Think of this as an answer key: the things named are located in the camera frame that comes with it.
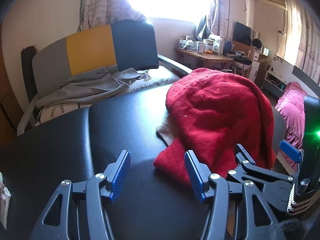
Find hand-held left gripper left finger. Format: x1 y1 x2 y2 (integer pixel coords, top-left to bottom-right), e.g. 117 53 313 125
29 150 132 240

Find red knit sweater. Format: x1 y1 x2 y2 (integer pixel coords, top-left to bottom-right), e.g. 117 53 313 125
153 68 277 188

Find black upright cushion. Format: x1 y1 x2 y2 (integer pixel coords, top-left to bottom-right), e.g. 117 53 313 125
21 46 38 100

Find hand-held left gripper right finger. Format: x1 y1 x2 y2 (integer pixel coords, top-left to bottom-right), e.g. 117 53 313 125
184 151 287 240

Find white air conditioner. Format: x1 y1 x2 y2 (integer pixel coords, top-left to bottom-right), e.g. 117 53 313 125
252 0 288 10

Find dark fuzzy cloth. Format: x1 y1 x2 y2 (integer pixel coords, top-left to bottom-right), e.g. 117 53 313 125
271 219 310 240

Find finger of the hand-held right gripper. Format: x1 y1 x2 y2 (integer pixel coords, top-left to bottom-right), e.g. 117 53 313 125
279 139 304 163
227 144 295 210

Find pink patterned curtain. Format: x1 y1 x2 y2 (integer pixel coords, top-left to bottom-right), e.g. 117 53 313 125
209 0 230 34
285 0 320 80
79 0 148 32

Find grey brown cloth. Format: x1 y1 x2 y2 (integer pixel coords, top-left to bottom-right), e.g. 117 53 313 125
155 116 179 147

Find black monitor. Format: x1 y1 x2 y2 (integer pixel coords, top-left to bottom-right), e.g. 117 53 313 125
234 21 252 45

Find printed seat cushion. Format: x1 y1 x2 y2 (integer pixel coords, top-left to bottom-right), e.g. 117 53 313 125
35 66 180 127

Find white cabinet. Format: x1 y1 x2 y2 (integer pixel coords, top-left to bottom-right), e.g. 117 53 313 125
250 51 260 80

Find grey yellow blue sofa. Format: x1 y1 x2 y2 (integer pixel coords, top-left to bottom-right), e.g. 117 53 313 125
16 21 193 137

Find pink blanket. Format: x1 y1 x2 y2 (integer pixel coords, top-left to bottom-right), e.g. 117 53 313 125
274 81 315 167

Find wooden desk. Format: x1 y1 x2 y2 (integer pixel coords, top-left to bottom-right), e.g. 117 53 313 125
175 47 235 70

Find cluster of desk containers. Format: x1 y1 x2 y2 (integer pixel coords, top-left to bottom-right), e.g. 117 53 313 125
178 34 223 55

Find dark draped cloth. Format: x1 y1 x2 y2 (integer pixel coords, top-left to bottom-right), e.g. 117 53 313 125
195 15 213 40

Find pink folded sweater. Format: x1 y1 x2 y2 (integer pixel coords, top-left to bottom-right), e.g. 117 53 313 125
0 171 12 230

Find blue round bag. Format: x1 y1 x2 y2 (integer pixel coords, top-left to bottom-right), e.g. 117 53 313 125
222 37 233 54

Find grey garment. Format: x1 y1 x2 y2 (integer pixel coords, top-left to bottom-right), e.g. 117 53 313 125
36 65 150 108

